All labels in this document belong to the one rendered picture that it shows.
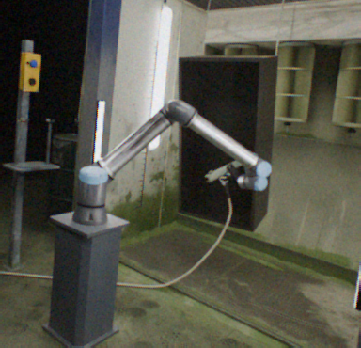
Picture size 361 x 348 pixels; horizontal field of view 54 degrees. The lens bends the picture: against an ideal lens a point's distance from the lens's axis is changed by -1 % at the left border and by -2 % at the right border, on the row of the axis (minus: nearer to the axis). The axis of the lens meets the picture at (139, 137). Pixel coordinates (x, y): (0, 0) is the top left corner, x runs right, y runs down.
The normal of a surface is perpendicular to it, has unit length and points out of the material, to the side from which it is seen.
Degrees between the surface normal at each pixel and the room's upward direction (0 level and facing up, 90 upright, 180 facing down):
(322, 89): 90
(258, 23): 90
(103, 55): 90
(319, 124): 90
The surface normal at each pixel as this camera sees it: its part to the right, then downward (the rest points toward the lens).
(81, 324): 0.08, 0.10
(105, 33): 0.76, 0.13
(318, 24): -0.65, 0.01
